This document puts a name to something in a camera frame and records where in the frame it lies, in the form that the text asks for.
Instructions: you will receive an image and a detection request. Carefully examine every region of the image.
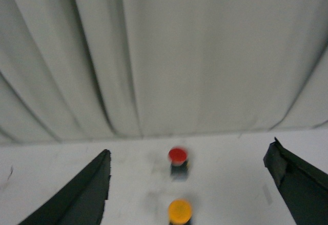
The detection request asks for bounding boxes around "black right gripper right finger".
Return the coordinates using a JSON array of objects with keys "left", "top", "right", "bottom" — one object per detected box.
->
[{"left": 263, "top": 138, "right": 327, "bottom": 224}]

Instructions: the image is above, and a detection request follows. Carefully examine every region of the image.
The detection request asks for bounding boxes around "white pleated curtain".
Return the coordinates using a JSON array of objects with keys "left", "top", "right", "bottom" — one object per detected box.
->
[{"left": 1, "top": 0, "right": 327, "bottom": 145}]

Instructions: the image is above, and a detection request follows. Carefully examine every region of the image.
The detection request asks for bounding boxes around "red push button switch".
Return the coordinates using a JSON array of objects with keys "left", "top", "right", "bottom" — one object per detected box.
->
[{"left": 168, "top": 146, "right": 189, "bottom": 181}]

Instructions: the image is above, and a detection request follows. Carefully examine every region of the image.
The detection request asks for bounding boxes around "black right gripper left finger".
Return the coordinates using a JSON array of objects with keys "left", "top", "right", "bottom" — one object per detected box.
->
[{"left": 20, "top": 150, "right": 111, "bottom": 224}]

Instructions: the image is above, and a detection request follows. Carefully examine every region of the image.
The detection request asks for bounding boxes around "yellow push button switch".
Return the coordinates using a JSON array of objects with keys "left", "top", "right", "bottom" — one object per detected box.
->
[{"left": 168, "top": 199, "right": 193, "bottom": 225}]

